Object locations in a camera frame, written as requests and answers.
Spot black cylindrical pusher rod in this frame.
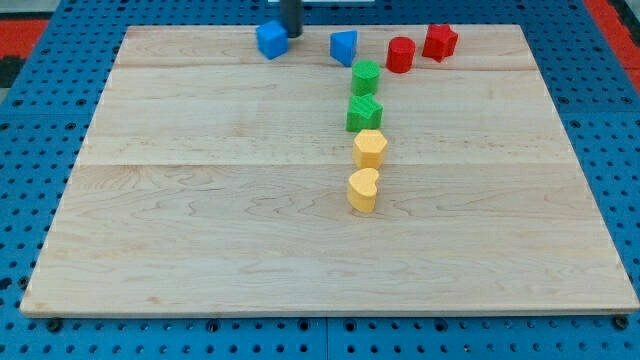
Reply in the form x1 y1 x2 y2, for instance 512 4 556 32
280 0 304 38

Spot red star block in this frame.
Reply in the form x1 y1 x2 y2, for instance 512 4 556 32
422 24 459 62

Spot red cylinder block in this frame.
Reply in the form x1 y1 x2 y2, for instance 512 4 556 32
386 36 416 73

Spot yellow heart block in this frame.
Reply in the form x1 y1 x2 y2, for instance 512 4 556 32
347 168 379 213

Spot yellow hexagon block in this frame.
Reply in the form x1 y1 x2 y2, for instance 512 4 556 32
352 129 388 169

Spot light wooden board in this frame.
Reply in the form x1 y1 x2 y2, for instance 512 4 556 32
20 25 639 318

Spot green cylinder block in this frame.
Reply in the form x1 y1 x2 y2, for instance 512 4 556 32
351 60 380 96

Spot blue triangular prism block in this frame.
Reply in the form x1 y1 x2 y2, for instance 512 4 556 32
330 30 358 67

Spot blue cube block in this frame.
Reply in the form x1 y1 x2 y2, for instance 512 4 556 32
255 20 289 60

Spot green star block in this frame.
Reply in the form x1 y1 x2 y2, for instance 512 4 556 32
346 94 383 132

